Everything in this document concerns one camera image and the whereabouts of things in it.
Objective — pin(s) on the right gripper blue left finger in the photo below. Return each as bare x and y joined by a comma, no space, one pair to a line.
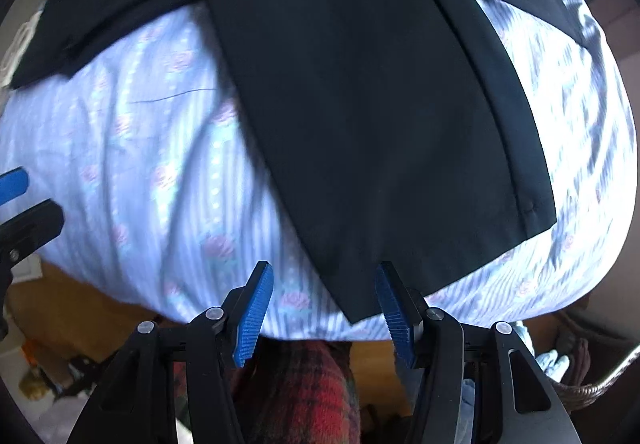
249,312

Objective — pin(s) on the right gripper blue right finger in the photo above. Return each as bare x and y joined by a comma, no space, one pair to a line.
403,317

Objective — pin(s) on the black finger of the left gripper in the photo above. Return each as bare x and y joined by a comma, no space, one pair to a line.
29,231

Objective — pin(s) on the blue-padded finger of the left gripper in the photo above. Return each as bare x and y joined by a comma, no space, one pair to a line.
13,184

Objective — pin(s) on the black pants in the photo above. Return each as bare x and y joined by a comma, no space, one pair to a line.
391,129

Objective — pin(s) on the red plaid cloth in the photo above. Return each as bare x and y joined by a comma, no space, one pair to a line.
297,392

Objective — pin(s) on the blue striped floral bedsheet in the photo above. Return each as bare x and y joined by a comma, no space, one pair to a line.
168,205

